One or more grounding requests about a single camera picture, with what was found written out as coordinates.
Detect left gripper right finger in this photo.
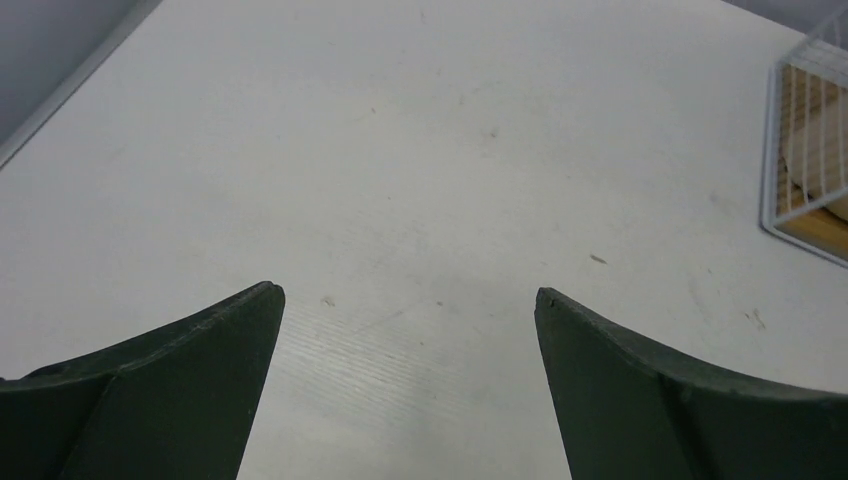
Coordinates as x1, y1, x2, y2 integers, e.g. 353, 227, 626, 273
534, 287, 847, 479

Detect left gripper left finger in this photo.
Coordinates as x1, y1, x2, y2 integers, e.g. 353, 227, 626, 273
1, 282, 285, 479

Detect brown roll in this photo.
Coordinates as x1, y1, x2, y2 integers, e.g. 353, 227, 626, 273
784, 104, 847, 221

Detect white wire wooden shelf rack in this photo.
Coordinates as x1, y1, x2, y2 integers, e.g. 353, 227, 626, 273
760, 3, 847, 266

